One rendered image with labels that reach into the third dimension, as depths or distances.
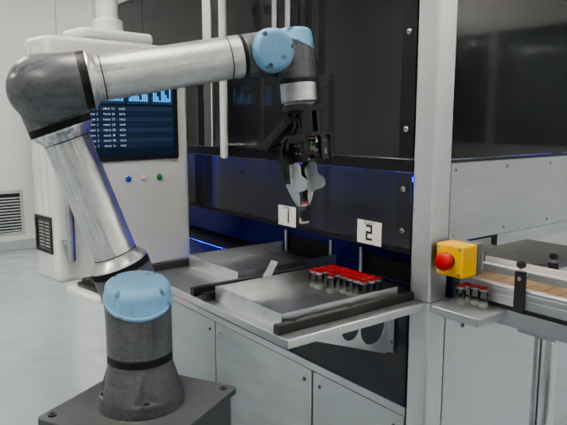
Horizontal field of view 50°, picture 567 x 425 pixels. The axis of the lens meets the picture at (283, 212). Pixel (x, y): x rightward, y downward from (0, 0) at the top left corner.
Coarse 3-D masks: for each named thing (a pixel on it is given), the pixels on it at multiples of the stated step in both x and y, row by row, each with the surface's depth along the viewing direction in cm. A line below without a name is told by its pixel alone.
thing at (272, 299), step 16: (288, 272) 155; (304, 272) 158; (224, 288) 143; (240, 288) 146; (256, 288) 149; (272, 288) 152; (288, 288) 152; (304, 288) 152; (224, 304) 139; (240, 304) 134; (256, 304) 129; (272, 304) 139; (288, 304) 139; (304, 304) 139; (320, 304) 128; (336, 304) 130; (272, 320) 125
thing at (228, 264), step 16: (192, 256) 174; (208, 256) 180; (224, 256) 183; (240, 256) 187; (256, 256) 188; (272, 256) 188; (288, 256) 188; (304, 256) 188; (208, 272) 167; (224, 272) 160; (240, 272) 156; (256, 272) 159
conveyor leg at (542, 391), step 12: (540, 336) 132; (540, 348) 134; (552, 348) 133; (540, 360) 134; (552, 360) 134; (540, 372) 135; (552, 372) 134; (540, 384) 135; (552, 384) 135; (540, 396) 135; (552, 396) 135; (540, 408) 136; (552, 408) 136; (540, 420) 136; (552, 420) 136
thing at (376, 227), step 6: (360, 222) 155; (366, 222) 153; (372, 222) 151; (360, 228) 155; (366, 228) 153; (372, 228) 152; (378, 228) 150; (360, 234) 155; (372, 234) 152; (378, 234) 150; (360, 240) 155; (366, 240) 154; (372, 240) 152; (378, 240) 150
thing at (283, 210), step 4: (280, 208) 182; (284, 208) 180; (288, 208) 179; (292, 208) 177; (280, 212) 182; (284, 212) 180; (292, 212) 177; (280, 216) 182; (284, 216) 180; (292, 216) 177; (280, 220) 182; (284, 220) 180; (292, 220) 178; (284, 224) 181; (288, 224) 179; (292, 224) 178
